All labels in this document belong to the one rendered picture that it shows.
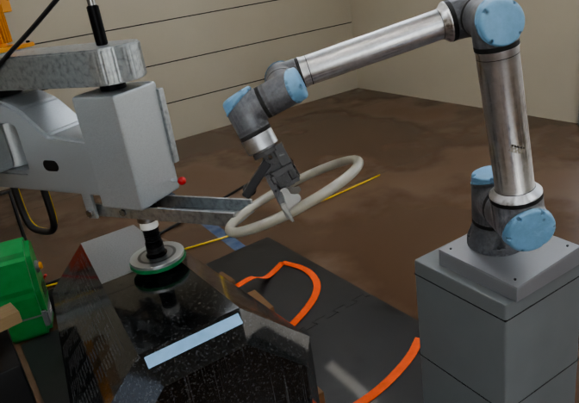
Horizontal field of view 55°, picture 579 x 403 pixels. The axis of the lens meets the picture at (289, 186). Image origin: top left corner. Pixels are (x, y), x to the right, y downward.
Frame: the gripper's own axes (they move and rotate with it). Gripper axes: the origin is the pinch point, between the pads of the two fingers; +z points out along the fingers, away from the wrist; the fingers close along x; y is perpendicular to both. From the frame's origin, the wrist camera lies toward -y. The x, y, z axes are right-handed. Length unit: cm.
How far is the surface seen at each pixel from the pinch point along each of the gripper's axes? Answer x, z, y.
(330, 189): 1.4, -1.6, 12.9
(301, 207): -1.6, -1.5, 4.0
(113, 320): 30, 11, -76
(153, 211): 45, -15, -49
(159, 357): 8, 22, -58
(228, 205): 42.4, -5.1, -23.3
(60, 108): 70, -66, -70
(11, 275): 162, -11, -186
